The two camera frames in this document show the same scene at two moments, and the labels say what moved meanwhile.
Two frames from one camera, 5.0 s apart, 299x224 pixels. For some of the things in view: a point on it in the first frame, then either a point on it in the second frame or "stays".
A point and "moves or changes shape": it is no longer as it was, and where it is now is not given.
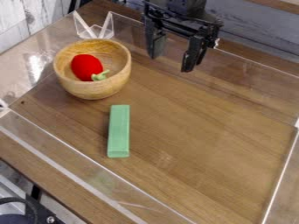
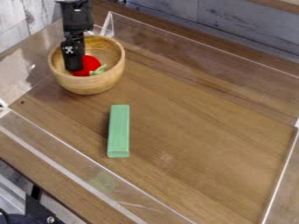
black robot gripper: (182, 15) -> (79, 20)
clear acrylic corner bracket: (95, 31) stays
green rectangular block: (119, 132) stays
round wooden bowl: (106, 85) moves or changes shape
